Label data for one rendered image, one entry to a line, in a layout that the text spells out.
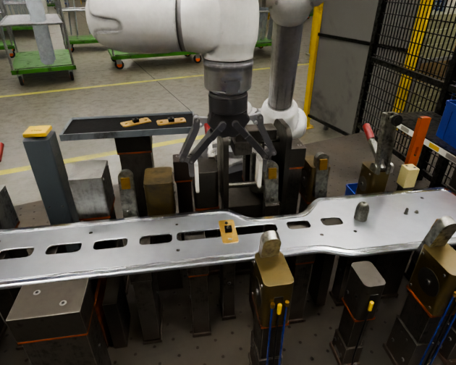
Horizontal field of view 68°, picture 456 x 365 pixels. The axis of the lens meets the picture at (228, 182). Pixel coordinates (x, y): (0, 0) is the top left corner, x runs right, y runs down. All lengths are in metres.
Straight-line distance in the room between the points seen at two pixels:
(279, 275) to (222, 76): 0.37
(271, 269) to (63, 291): 0.39
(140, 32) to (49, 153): 0.57
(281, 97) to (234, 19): 0.83
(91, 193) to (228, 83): 0.46
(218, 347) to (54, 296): 0.45
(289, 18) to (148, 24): 0.65
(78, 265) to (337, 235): 0.58
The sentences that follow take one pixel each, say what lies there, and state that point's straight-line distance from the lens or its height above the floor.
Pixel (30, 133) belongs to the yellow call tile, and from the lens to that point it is 1.07.
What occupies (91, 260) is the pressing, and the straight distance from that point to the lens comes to 0.80.
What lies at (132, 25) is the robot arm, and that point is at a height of 1.45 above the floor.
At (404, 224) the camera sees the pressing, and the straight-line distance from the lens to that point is 0.95.
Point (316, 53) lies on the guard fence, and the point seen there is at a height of 0.86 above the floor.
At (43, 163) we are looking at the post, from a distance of 1.10.
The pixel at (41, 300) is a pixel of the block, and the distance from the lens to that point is 0.71.
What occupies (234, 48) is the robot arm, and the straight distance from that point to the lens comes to 0.59.
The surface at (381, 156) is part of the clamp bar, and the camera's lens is 1.03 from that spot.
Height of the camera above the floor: 1.51
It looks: 31 degrees down
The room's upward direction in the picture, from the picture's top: straight up
